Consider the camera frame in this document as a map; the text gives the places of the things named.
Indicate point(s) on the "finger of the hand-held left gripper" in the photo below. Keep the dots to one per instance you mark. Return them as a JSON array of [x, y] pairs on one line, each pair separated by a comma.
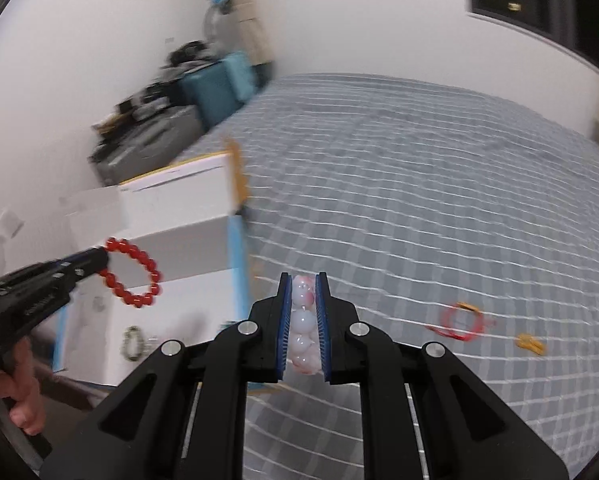
[[81, 275], [86, 258]]

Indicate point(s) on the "grey hard suitcase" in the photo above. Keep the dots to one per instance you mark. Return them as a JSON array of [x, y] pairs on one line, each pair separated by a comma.
[[149, 140]]

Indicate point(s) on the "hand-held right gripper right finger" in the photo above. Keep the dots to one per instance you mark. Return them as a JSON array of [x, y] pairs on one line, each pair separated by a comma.
[[324, 330]]

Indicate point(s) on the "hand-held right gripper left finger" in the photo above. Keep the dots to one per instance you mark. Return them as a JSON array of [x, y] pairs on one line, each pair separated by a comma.
[[282, 330]]

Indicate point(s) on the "dark clutter pile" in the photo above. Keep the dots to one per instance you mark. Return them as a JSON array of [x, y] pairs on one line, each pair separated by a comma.
[[189, 55]]

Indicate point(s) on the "printed blue yellow cardboard box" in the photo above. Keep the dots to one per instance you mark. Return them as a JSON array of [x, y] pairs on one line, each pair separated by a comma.
[[179, 250]]

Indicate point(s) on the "person's left hand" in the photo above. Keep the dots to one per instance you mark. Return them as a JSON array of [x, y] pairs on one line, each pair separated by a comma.
[[24, 385]]

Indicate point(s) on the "beige curtain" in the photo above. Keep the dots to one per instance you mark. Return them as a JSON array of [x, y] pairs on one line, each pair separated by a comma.
[[254, 10]]

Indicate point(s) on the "blue suitcase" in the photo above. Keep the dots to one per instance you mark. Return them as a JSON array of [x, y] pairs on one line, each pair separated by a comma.
[[214, 95]]

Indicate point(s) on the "grey checked bedsheet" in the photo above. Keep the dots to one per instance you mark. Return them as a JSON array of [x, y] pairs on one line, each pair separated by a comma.
[[429, 210]]

